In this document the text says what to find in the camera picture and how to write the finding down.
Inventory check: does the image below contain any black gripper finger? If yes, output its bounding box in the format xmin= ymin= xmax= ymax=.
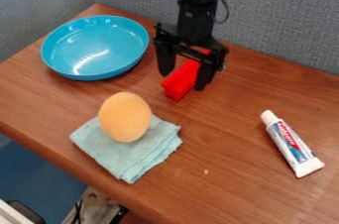
xmin=153 ymin=40 xmax=176 ymax=76
xmin=194 ymin=53 xmax=217 ymax=91

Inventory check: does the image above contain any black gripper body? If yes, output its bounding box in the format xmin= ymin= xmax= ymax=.
xmin=153 ymin=3 xmax=228 ymax=70

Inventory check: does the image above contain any red rectangular block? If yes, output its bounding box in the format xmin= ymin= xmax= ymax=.
xmin=161 ymin=59 xmax=200 ymax=101

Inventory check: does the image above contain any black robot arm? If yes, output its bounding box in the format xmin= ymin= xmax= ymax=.
xmin=153 ymin=0 xmax=229 ymax=90

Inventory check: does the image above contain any blue plate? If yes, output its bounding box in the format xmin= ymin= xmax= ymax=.
xmin=41 ymin=15 xmax=149 ymax=81

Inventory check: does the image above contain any orange egg-shaped object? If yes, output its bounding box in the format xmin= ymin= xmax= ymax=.
xmin=97 ymin=92 xmax=152 ymax=143

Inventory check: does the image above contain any grey object under table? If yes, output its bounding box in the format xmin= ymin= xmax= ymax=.
xmin=59 ymin=186 xmax=121 ymax=224

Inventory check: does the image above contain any light blue folded cloth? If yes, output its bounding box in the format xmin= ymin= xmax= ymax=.
xmin=70 ymin=116 xmax=182 ymax=184

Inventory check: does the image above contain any white toothpaste tube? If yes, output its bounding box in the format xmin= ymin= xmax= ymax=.
xmin=260 ymin=110 xmax=324 ymax=178

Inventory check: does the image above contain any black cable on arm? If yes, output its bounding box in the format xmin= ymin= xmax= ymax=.
xmin=213 ymin=0 xmax=230 ymax=25

